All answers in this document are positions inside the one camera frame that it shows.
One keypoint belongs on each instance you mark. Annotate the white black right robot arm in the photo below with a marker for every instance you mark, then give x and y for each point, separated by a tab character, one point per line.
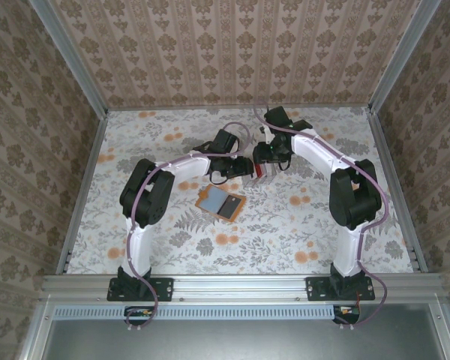
315	146

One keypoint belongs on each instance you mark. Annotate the aluminium corner post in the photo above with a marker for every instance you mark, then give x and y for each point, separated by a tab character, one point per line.
402	56
73	60

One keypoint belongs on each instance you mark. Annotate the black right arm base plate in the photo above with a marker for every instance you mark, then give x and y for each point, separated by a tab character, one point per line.
315	288

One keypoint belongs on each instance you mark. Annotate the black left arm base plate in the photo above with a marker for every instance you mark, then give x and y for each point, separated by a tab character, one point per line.
165	288

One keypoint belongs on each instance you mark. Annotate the aluminium side rail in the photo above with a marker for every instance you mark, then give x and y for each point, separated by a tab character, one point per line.
89	168
395	187

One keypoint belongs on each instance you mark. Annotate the black credit card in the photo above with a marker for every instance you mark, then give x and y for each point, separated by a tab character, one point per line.
229	207

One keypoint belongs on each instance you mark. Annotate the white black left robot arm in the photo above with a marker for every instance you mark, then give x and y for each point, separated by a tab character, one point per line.
187	167

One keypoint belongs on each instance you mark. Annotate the orange leather card holder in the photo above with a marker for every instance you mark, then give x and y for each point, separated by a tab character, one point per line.
215	198

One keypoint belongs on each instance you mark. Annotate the grey metal sheet panel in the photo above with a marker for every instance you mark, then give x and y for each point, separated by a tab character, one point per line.
247	341

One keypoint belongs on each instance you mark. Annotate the aluminium front rail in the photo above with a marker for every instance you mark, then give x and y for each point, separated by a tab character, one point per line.
240	287

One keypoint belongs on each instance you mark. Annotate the aluminium back rail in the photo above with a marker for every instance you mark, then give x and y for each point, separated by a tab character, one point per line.
228	108

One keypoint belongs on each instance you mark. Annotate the floral patterned table cover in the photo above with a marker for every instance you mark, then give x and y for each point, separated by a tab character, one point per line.
247	255

